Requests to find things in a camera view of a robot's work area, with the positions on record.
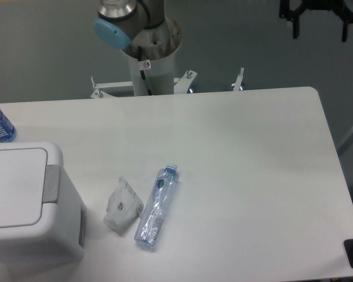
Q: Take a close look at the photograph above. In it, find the grey trash can push button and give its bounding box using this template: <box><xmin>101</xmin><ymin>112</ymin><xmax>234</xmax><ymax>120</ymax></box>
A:
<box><xmin>42</xmin><ymin>164</ymin><xmax>61</xmax><ymax>203</ymax></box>

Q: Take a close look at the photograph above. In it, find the white trash can lid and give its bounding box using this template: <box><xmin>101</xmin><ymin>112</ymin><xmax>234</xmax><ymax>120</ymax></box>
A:
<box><xmin>0</xmin><ymin>148</ymin><xmax>47</xmax><ymax>229</ymax></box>

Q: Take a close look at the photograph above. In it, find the white pedestal base frame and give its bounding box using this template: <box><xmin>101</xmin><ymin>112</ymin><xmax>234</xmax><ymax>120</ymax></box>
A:
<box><xmin>90</xmin><ymin>67</ymin><xmax>245</xmax><ymax>99</ymax></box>

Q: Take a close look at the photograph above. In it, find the clear empty plastic bottle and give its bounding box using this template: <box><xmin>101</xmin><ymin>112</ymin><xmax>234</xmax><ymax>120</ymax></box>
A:
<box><xmin>134</xmin><ymin>163</ymin><xmax>179</xmax><ymax>248</ymax></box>

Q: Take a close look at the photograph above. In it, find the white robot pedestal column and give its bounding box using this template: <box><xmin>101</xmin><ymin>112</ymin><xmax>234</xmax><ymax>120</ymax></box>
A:
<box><xmin>122</xmin><ymin>41</ymin><xmax>181</xmax><ymax>96</ymax></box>

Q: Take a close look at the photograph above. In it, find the silver robot arm blue cap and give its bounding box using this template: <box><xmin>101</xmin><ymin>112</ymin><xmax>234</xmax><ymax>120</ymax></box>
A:
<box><xmin>94</xmin><ymin>1</ymin><xmax>353</xmax><ymax>49</ymax></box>

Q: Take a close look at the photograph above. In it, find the crumpled white plastic wrapper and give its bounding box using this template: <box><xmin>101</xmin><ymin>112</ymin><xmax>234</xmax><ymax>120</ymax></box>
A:
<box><xmin>103</xmin><ymin>176</ymin><xmax>144</xmax><ymax>234</ymax></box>

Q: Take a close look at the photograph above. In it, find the black cable on pedestal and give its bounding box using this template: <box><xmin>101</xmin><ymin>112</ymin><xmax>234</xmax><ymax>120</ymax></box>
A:
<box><xmin>137</xmin><ymin>46</ymin><xmax>153</xmax><ymax>96</ymax></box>

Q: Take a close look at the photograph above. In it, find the white trash can body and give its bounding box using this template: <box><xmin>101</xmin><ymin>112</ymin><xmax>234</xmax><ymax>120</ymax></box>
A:
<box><xmin>0</xmin><ymin>142</ymin><xmax>86</xmax><ymax>265</ymax></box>

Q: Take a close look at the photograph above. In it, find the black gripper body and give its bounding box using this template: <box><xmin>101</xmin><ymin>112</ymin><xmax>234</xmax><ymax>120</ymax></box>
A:
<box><xmin>279</xmin><ymin>1</ymin><xmax>353</xmax><ymax>22</ymax></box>

